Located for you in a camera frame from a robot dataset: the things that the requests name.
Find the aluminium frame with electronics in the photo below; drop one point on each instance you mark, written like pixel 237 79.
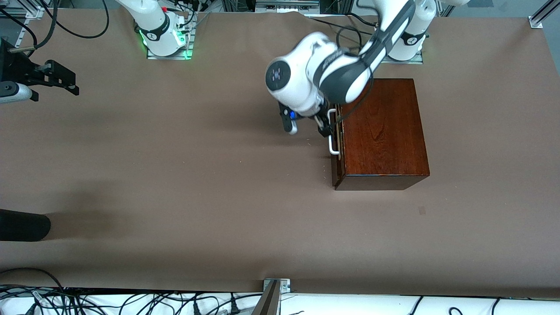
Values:
pixel 284 5

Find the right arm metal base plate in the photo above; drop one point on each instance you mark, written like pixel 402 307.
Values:
pixel 186 53

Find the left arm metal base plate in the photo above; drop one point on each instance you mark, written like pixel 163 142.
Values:
pixel 415 60

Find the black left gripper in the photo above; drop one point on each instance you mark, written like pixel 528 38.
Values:
pixel 322 122

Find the aluminium profile with bracket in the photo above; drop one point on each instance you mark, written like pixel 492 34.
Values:
pixel 269 302

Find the black cylindrical pole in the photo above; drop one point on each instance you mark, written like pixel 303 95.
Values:
pixel 22 225

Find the aluminium extrusion rail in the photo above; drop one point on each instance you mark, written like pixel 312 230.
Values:
pixel 542 15
pixel 24 30

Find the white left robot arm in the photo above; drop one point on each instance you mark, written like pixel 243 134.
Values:
pixel 306 74

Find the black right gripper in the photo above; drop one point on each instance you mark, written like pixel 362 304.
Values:
pixel 16 66

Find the brown paper table cover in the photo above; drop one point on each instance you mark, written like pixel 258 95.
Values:
pixel 175 197

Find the dark brown wooden cabinet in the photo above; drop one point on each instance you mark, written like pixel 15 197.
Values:
pixel 380 131

